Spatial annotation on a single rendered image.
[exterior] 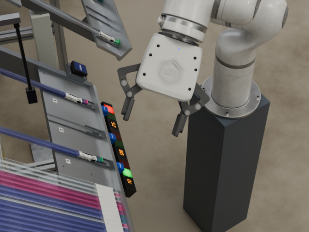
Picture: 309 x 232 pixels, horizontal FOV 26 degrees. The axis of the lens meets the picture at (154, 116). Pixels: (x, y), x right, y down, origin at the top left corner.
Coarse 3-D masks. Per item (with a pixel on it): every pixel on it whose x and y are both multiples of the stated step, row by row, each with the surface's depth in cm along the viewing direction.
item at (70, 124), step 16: (48, 80) 196; (64, 80) 202; (48, 96) 191; (80, 96) 203; (48, 112) 186; (64, 112) 192; (80, 112) 197; (48, 128) 183; (64, 128) 187; (80, 128) 192; (96, 128) 196; (64, 144) 182; (80, 144) 187; (96, 144) 193; (64, 160) 178; (80, 160) 183; (80, 176) 178; (96, 176) 183
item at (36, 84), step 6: (0, 72) 182; (6, 72) 183; (12, 72) 185; (12, 78) 185; (18, 78) 185; (24, 78) 187; (36, 84) 189; (42, 84) 191; (48, 90) 192; (54, 90) 193; (60, 96) 195; (84, 102) 200
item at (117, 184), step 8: (96, 88) 207; (96, 96) 205; (96, 104) 203; (96, 112) 202; (104, 120) 199; (104, 128) 196; (104, 136) 195; (104, 144) 194; (112, 152) 191; (112, 160) 189; (112, 168) 188; (112, 176) 187; (120, 184) 184; (120, 192) 183; (128, 208) 180; (128, 216) 178; (128, 224) 177
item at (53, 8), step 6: (36, 0) 197; (42, 0) 199; (48, 6) 200; (54, 6) 202; (60, 12) 203; (66, 18) 206; (72, 18) 206; (78, 24) 209; (84, 24) 210; (90, 30) 212; (96, 30) 213; (114, 42) 219
